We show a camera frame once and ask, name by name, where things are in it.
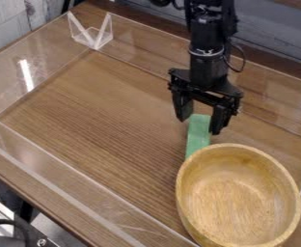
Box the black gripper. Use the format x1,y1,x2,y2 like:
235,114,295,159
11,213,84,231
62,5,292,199
170,52,244,135

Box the green rectangular block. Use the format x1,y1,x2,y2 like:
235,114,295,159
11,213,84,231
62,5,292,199
186,114,211,157

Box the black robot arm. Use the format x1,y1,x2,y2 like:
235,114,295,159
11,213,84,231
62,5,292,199
150,0,246,135

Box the light wooden bowl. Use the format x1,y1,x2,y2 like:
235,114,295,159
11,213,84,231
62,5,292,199
175,143,301,247

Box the grey bench in background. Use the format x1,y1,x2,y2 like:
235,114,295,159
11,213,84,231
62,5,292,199
127,0,301,64

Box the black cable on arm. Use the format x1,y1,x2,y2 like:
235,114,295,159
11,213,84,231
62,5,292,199
223,40,247,73

